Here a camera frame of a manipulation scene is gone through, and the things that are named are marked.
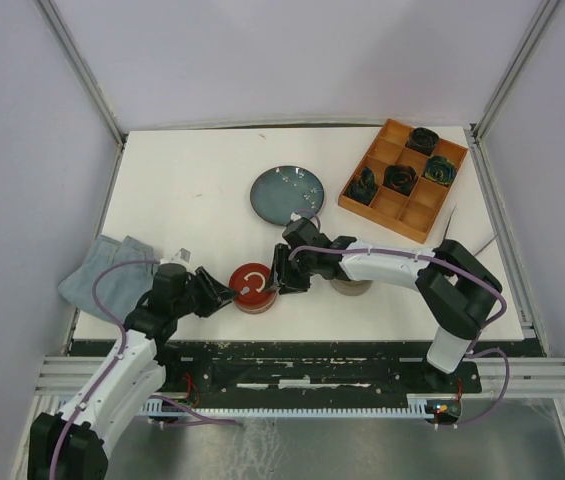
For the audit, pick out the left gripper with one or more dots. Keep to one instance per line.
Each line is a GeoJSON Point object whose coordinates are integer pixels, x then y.
{"type": "Point", "coordinates": [217, 295]}

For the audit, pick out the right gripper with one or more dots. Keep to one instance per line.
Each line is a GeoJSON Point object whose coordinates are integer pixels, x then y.
{"type": "Point", "coordinates": [281, 274]}

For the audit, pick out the red steel lunch bowl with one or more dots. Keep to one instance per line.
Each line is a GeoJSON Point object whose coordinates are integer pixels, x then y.
{"type": "Point", "coordinates": [257, 307]}

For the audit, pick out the red lunch box lid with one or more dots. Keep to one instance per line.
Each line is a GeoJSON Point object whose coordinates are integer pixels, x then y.
{"type": "Point", "coordinates": [249, 281]}

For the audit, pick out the beige lunch box bowl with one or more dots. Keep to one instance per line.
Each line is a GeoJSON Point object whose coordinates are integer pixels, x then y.
{"type": "Point", "coordinates": [351, 288]}

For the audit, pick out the blue ceramic food plate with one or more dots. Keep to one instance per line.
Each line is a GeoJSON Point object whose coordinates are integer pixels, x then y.
{"type": "Point", "coordinates": [285, 191]}

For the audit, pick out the wooden compartment tray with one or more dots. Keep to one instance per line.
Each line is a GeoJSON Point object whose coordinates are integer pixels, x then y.
{"type": "Point", "coordinates": [411, 216]}

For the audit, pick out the metal tongs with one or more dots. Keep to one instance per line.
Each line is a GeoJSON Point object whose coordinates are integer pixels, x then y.
{"type": "Point", "coordinates": [477, 251]}

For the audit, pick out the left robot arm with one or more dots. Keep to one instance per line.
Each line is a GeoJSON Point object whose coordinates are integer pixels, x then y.
{"type": "Point", "coordinates": [78, 441]}

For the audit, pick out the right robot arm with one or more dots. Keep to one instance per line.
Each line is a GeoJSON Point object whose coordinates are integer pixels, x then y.
{"type": "Point", "coordinates": [461, 294]}

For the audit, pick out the light blue cloth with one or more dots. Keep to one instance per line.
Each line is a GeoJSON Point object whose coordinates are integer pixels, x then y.
{"type": "Point", "coordinates": [119, 290]}

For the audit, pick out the blue rolled napkin left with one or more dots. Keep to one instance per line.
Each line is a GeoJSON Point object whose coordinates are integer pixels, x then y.
{"type": "Point", "coordinates": [363, 188]}

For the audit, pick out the orange black rolled napkin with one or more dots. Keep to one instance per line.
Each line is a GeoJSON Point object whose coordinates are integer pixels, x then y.
{"type": "Point", "coordinates": [400, 178]}

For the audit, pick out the green rolled napkin right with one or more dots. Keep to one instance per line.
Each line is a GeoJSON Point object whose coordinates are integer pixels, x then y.
{"type": "Point", "coordinates": [440, 170]}

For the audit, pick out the dark rolled napkin top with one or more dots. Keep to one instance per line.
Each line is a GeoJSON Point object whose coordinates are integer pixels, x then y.
{"type": "Point", "coordinates": [422, 140]}

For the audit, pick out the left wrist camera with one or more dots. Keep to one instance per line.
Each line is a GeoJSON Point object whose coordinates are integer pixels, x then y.
{"type": "Point", "coordinates": [181, 257]}

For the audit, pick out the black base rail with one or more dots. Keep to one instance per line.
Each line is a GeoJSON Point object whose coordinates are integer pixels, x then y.
{"type": "Point", "coordinates": [199, 368]}

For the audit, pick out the white cable duct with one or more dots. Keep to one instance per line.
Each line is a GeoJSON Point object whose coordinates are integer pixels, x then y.
{"type": "Point", "coordinates": [290, 403]}

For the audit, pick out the right aluminium frame post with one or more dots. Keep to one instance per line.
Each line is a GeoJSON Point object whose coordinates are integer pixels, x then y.
{"type": "Point", "coordinates": [532, 37]}

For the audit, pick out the aluminium frame post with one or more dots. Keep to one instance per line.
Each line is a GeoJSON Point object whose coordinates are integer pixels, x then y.
{"type": "Point", "coordinates": [69, 47]}
{"type": "Point", "coordinates": [532, 37]}

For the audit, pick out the left aluminium frame post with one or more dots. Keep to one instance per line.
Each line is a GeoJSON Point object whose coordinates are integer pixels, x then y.
{"type": "Point", "coordinates": [69, 47]}

